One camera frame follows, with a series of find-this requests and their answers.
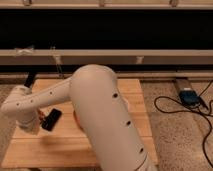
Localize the blue electronic box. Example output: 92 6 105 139
179 90 199 106

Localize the wooden board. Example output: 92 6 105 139
1 79 158 168

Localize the metal rail frame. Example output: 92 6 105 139
0 49 213 65

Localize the black eraser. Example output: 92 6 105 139
41 109 62 131

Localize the black cable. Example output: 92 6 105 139
153 79 213 168

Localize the orange bowl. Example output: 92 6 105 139
73 111 82 129

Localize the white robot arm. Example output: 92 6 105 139
0 65 157 171

